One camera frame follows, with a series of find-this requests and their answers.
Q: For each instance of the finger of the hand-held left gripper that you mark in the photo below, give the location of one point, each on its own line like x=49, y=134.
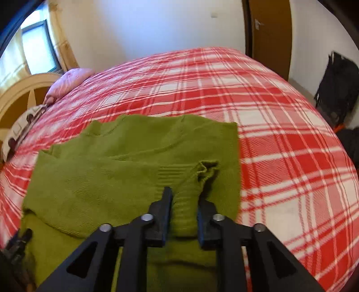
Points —
x=21, y=243

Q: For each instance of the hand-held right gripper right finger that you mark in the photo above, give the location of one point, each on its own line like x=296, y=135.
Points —
x=200, y=224

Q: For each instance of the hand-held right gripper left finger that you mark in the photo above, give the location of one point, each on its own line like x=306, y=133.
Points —
x=166, y=216

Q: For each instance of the green knitted sweater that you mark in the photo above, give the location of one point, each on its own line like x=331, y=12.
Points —
x=112, y=168

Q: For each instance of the white printed pillow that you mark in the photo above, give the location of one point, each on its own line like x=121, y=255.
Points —
x=22, y=126

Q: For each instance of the red plaid blanket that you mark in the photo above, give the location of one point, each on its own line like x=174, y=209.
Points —
x=224, y=92

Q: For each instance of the cream wooden headboard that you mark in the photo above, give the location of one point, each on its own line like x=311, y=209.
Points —
x=16, y=92

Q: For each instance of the pink pillow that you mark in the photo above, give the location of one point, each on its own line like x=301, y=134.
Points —
x=67, y=80

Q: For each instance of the dark bag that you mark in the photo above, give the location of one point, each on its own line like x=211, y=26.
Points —
x=350, y=146

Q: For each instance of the orange object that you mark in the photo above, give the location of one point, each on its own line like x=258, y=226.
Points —
x=340, y=128

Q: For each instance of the yellow curtain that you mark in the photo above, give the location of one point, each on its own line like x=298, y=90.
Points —
x=63, y=36
x=11, y=64

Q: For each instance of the window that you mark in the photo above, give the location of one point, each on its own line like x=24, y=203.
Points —
x=39, y=47

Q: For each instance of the brown wooden door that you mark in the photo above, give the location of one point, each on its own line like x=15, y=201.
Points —
x=270, y=39

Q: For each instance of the black folded chair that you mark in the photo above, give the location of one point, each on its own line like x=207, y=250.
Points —
x=339, y=81

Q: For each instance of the wall switch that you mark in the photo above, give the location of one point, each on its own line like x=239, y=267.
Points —
x=214, y=15

